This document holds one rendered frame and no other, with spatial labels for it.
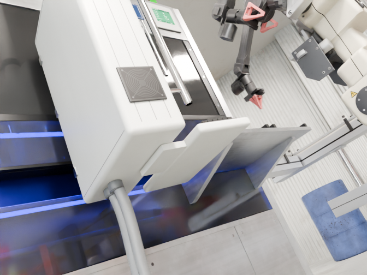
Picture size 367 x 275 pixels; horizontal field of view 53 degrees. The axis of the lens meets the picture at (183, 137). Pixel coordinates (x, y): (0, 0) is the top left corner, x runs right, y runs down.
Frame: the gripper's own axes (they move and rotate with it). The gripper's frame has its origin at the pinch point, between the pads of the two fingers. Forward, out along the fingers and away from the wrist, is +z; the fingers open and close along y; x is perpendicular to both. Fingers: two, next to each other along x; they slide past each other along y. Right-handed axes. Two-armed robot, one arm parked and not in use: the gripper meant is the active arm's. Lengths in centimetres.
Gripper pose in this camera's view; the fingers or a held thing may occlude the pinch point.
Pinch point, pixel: (260, 107)
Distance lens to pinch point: 198.5
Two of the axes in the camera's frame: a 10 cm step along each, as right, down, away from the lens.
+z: 3.6, 8.7, -3.4
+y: -5.9, 4.9, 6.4
